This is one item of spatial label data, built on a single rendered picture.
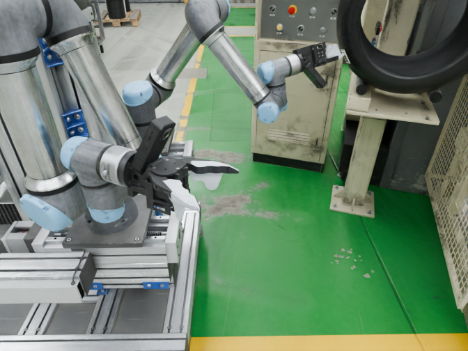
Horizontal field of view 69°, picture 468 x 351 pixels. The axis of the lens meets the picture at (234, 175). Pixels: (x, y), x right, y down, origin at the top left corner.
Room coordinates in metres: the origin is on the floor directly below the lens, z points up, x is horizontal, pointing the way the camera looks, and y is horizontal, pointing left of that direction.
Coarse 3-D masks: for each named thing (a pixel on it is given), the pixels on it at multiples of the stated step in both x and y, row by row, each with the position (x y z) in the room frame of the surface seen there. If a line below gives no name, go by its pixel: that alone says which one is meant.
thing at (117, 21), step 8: (112, 0) 7.23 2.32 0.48; (120, 0) 7.33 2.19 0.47; (128, 0) 8.14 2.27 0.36; (112, 8) 7.23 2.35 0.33; (120, 8) 7.30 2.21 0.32; (128, 8) 8.09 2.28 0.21; (104, 16) 7.55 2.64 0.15; (112, 16) 7.24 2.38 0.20; (120, 16) 7.27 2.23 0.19; (128, 16) 7.59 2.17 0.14; (136, 16) 7.55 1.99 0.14; (120, 24) 7.35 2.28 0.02; (136, 24) 7.27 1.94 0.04
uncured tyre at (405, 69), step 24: (360, 0) 1.36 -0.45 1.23; (336, 24) 1.43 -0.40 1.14; (360, 24) 1.61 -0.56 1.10; (360, 48) 1.34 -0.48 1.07; (432, 48) 1.53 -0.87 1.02; (456, 48) 1.47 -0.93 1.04; (360, 72) 1.36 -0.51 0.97; (384, 72) 1.31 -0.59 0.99; (408, 72) 1.51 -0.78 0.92; (432, 72) 1.27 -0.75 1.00; (456, 72) 1.24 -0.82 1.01
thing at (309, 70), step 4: (308, 64) 1.29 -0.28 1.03; (304, 68) 1.29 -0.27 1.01; (308, 68) 1.28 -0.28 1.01; (312, 68) 1.28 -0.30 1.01; (304, 72) 1.31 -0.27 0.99; (308, 72) 1.29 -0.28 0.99; (312, 72) 1.28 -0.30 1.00; (316, 72) 1.28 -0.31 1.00; (308, 76) 1.31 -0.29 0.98; (312, 76) 1.28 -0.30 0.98; (316, 76) 1.28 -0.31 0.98; (320, 76) 1.28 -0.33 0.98; (312, 80) 1.30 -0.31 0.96; (316, 80) 1.28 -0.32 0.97; (320, 80) 1.28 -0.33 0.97; (324, 80) 1.28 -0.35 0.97; (316, 84) 1.29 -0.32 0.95; (320, 84) 1.27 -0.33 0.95; (324, 84) 1.28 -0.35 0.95
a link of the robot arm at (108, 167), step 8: (112, 152) 0.56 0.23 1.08; (120, 152) 0.55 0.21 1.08; (128, 152) 0.56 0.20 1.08; (104, 160) 0.54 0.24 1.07; (112, 160) 0.54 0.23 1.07; (120, 160) 0.54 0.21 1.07; (104, 168) 0.54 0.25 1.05; (112, 168) 0.53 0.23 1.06; (104, 176) 0.54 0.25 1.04; (112, 176) 0.52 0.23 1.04; (120, 184) 0.53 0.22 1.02
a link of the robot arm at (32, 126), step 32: (0, 0) 0.62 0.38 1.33; (32, 0) 0.67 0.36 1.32; (0, 32) 0.60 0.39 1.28; (32, 32) 0.66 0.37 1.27; (0, 64) 0.60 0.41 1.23; (32, 64) 0.65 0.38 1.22; (0, 96) 0.61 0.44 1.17; (32, 96) 0.63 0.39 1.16; (32, 128) 0.62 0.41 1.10; (32, 160) 0.61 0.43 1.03; (32, 192) 0.60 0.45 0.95; (64, 192) 0.61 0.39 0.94; (64, 224) 0.59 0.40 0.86
